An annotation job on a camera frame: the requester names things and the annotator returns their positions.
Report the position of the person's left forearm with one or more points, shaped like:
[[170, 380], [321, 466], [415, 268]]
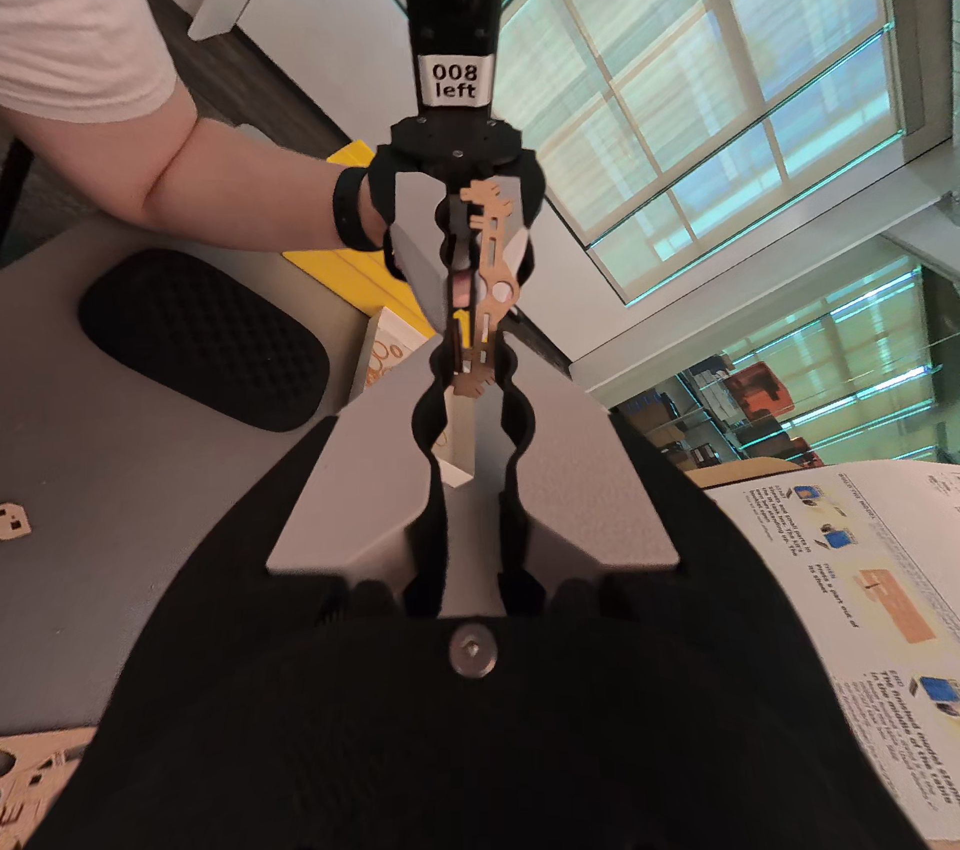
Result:
[[225, 182]]

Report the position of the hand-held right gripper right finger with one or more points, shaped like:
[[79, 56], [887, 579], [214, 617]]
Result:
[[592, 490]]

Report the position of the black wristband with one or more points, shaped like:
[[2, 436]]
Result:
[[349, 208]]

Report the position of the orange tool case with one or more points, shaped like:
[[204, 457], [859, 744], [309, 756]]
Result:
[[759, 394]]

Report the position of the small loose wooden piece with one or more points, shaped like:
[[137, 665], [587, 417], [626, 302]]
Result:
[[13, 521]]

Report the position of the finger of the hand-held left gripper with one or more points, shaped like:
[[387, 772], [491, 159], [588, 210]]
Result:
[[416, 242], [520, 219]]

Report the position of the storage shelf with boxes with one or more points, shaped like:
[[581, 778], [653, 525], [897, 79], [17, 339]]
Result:
[[697, 415]]

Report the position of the paned glass window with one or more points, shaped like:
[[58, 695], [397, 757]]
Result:
[[862, 355], [675, 77]]

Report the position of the yellow plastic bin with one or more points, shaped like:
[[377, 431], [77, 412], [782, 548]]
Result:
[[352, 276]]

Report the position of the long slotted wooden model part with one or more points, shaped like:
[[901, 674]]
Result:
[[496, 265]]

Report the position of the white t-shirt sleeve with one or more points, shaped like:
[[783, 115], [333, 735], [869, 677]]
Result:
[[67, 2]]

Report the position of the printed instruction sheet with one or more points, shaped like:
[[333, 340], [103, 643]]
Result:
[[862, 602]]

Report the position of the person's left hand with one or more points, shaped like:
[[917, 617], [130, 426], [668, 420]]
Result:
[[463, 289]]

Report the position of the white model kit box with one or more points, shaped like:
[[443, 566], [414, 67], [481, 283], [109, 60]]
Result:
[[469, 445]]

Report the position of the laser-cut wooden parts sheet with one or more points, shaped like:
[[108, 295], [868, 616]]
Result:
[[34, 782]]

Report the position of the black textured oval pad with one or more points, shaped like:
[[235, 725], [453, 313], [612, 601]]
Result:
[[202, 340]]

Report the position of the brown cardboard board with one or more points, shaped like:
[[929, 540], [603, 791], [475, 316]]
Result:
[[750, 471]]

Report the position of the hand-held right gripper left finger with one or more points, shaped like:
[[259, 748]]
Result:
[[360, 490]]

